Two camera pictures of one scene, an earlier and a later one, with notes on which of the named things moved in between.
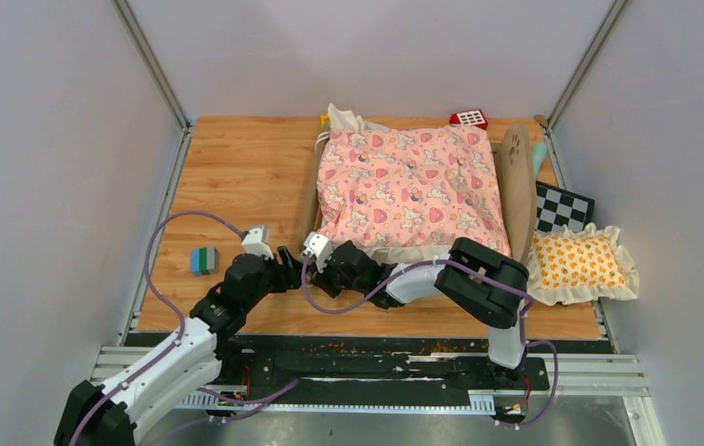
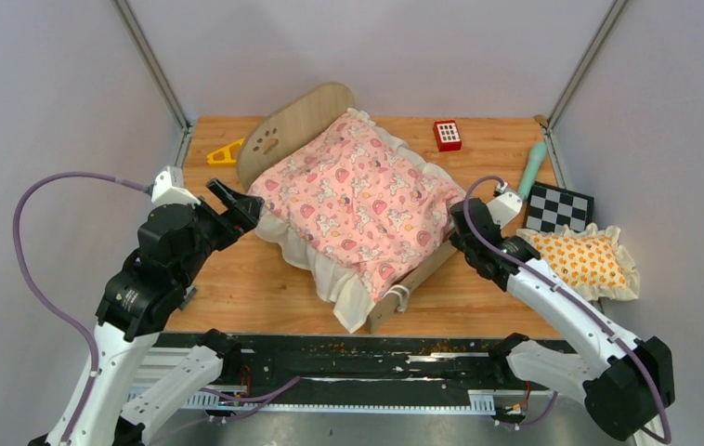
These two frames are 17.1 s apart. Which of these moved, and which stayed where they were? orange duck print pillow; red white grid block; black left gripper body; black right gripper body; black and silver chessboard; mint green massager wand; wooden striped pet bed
Moved: red white grid block; wooden striped pet bed; black right gripper body; black left gripper body
Stayed: mint green massager wand; black and silver chessboard; orange duck print pillow
